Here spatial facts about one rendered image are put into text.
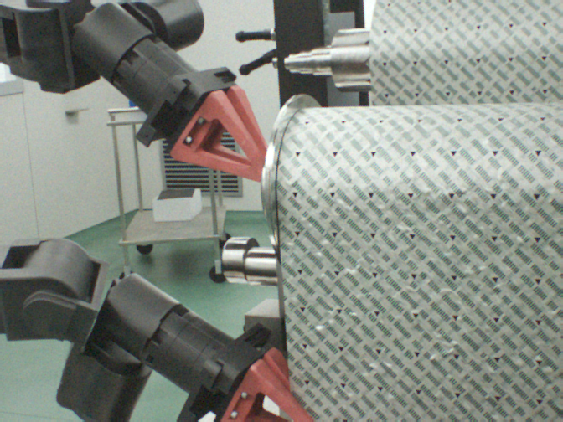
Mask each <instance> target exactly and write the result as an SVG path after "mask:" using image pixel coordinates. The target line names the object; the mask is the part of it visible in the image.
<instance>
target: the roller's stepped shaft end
mask: <svg viewBox="0 0 563 422"><path fill-rule="evenodd" d="M285 67H286V69H289V70H290V71H291V72H292V74H296V72H300V74H301V75H314V76H315V77H316V78H330V77H332V70H331V46H317V47H314V48H313V50H308V51H301V52H300V54H290V55H289V58H286V59H285Z"/></svg>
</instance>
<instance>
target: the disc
mask: <svg viewBox="0 0 563 422"><path fill-rule="evenodd" d="M310 107H321V106H320V105H319V103H318V102H317V101H316V100H314V99H313V98H312V97H311V96H310V95H306V94H300V95H294V96H292V98H291V99H290V100H289V101H288V102H287V103H286V104H285V105H284V106H283V107H282V108H281V111H280V112H279V114H278V116H277V119H276V122H275V125H274V127H273V130H272V134H271V136H270V141H269V145H268V149H267V156H266V172H265V205H266V222H267V227H268V232H269V236H270V240H271V243H272V246H273V249H274V251H275V254H276V257H277V259H278V261H279V264H280V265H281V251H280V238H279V224H278V211H277V195H276V181H277V168H278V160H279V155H280V149H281V145H282V142H283V138H284V136H285V133H286V129H287V126H288V124H289V122H290V121H291V118H292V117H293V116H295V114H296V113H297V112H299V111H300V110H301V109H310Z"/></svg>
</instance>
